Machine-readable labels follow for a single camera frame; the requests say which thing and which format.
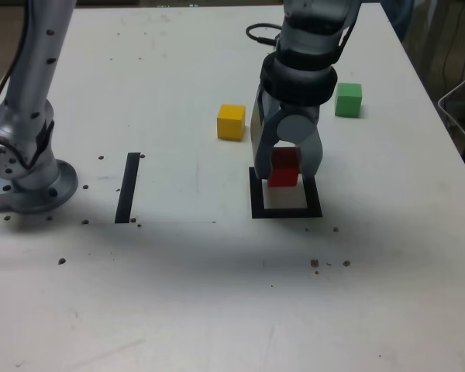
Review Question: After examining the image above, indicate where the yellow cube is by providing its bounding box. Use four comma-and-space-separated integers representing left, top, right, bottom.
216, 103, 247, 142

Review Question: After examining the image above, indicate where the white cable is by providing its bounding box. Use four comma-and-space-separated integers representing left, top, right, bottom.
437, 64, 465, 145

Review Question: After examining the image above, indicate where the black tape square outline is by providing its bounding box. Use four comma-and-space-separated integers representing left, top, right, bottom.
249, 166, 323, 219

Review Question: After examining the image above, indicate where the green cube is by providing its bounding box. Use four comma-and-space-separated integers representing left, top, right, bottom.
334, 82, 363, 119

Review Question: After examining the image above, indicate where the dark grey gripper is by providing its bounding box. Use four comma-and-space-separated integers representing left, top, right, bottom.
250, 91, 326, 181

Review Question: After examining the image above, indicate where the black cable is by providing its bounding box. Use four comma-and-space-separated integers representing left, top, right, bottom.
246, 23, 282, 47

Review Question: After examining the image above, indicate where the red cube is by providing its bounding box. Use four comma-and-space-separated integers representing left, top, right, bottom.
267, 146, 301, 188

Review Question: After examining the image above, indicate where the black tape strip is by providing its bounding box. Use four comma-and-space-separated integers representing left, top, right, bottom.
114, 152, 142, 225

